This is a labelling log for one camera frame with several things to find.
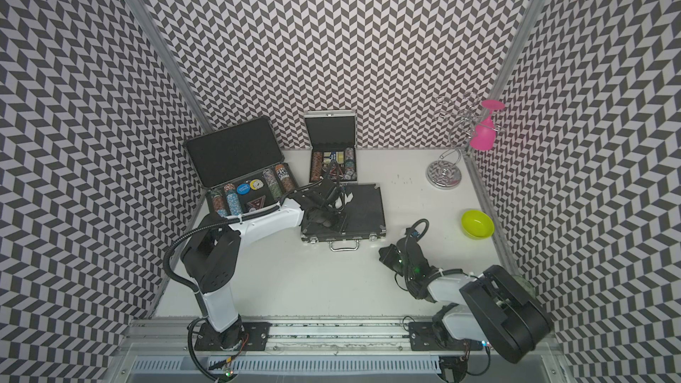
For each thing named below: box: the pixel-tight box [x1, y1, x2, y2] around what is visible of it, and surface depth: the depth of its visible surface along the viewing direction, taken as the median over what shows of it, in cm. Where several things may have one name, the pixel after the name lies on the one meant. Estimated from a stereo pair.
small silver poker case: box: [304, 109, 359, 185], surface depth 113 cm
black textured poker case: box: [300, 183, 387, 244], surface depth 91 cm
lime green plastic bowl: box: [460, 209, 496, 240], surface depth 95 cm
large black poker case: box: [182, 116, 299, 219], surface depth 103 cm
